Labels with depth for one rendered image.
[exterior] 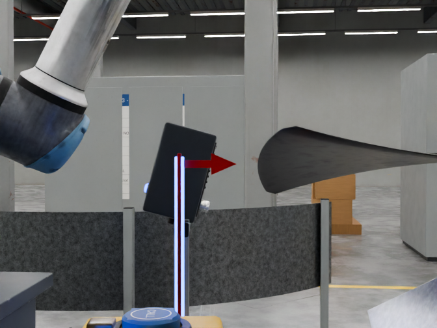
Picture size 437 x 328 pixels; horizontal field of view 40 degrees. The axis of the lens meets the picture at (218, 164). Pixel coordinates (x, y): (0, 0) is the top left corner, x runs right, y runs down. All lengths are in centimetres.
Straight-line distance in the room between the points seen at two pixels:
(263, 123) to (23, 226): 288
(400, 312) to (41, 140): 58
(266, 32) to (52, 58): 421
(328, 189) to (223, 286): 633
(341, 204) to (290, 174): 814
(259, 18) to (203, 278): 301
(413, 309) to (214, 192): 612
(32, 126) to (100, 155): 608
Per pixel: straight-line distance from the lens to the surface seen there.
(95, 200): 708
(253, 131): 502
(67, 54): 97
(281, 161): 68
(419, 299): 72
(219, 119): 677
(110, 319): 43
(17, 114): 96
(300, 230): 281
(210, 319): 45
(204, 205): 127
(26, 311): 95
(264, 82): 505
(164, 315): 42
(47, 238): 254
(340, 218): 889
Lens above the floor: 119
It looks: 1 degrees down
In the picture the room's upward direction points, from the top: straight up
